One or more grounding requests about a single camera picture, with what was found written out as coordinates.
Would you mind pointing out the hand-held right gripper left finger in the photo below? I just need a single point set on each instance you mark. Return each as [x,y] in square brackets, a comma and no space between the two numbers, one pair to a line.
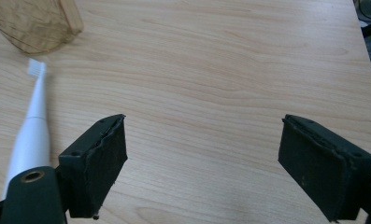
[94,168]

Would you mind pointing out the white electric toothbrush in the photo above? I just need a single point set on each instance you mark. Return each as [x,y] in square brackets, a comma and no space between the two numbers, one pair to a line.
[32,140]

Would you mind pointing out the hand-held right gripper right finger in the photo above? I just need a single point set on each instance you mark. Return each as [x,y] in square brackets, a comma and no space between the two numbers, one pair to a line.
[317,165]

